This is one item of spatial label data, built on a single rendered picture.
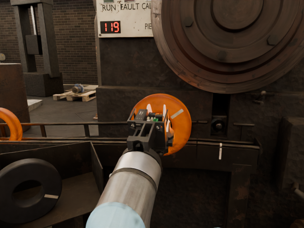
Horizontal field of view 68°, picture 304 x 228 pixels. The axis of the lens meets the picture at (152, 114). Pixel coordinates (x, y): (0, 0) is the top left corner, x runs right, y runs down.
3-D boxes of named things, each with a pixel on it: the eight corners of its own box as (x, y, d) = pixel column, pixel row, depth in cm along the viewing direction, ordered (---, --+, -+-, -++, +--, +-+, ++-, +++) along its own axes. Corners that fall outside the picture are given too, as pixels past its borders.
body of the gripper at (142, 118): (170, 107, 45) (160, 144, 35) (171, 142, 49) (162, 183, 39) (133, 106, 47) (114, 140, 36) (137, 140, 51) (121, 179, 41)
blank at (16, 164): (-23, 214, 52) (-24, 222, 49) (5, 151, 52) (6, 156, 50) (45, 218, 61) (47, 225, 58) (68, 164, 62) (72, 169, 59)
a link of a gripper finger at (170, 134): (176, 122, 52) (171, 145, 44) (176, 128, 52) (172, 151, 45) (156, 121, 53) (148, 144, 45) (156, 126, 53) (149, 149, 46)
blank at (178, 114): (155, 161, 61) (153, 166, 58) (121, 116, 60) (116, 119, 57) (203, 130, 57) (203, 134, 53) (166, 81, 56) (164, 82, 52)
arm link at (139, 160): (158, 205, 35) (110, 199, 37) (163, 183, 39) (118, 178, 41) (155, 169, 32) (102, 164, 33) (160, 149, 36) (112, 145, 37)
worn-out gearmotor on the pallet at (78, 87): (80, 91, 536) (79, 82, 530) (89, 91, 531) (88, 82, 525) (71, 93, 498) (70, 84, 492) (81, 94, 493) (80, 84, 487)
